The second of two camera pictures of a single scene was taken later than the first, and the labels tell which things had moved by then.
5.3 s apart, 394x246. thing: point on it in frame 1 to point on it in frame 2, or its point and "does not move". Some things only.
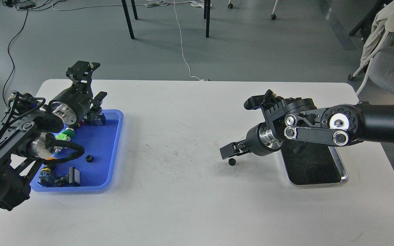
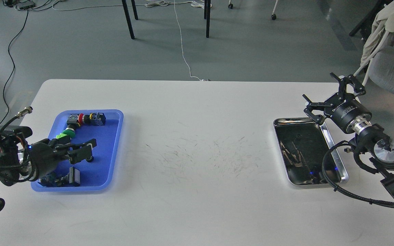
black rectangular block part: [74, 175] does not move
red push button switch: [93, 118] does not move
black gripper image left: [71, 105] to [45, 156]
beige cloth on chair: [388, 18] does not move
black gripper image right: [259, 140] to [342, 107]
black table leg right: [207, 16] does not move
